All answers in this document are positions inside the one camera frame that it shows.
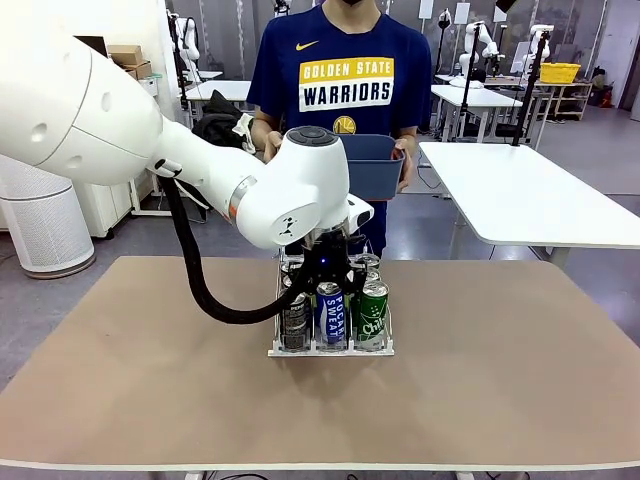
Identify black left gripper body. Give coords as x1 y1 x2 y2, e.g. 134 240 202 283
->
301 227 355 282

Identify blue Pocari Sweat can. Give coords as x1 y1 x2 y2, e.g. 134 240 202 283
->
314 281 349 346

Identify blue bin with orange handles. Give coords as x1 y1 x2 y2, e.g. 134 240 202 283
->
339 133 407 202

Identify person's right forearm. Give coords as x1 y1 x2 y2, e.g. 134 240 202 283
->
249 110 281 146

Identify white can dispenser rack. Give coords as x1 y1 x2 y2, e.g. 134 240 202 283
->
267 239 396 358

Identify person's right hand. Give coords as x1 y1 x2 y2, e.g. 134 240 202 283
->
262 130 286 164

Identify person's left hand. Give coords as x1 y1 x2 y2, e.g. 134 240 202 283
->
393 137 419 194

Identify black trousers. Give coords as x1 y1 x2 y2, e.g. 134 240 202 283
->
367 199 389 259

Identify white cloth garment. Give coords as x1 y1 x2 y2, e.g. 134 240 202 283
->
232 112 262 154

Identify white side table wooden top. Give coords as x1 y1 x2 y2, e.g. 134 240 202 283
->
129 172 176 219

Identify black jacket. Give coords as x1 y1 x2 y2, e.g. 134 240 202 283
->
192 89 259 151

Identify large white table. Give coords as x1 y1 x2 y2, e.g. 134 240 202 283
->
417 141 640 266

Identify white desk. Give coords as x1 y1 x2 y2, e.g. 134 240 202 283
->
184 79 253 126

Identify person in blue shirt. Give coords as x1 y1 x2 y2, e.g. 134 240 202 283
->
246 4 434 211

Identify white cabinet with wooden top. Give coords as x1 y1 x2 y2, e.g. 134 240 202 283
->
74 172 166 239

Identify black tripod pole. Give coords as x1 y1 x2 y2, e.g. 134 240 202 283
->
509 29 546 147
452 22 484 146

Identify white background table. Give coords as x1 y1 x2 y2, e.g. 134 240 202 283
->
430 82 539 151

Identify white cylindrical air purifier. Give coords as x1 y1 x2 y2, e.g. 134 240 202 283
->
0 154 96 280

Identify wooden shelf table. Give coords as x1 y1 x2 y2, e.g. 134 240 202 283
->
537 79 594 121

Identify yellow plastic crate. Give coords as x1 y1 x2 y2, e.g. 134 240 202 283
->
538 62 583 84

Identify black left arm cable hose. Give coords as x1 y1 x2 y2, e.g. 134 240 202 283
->
157 159 314 326

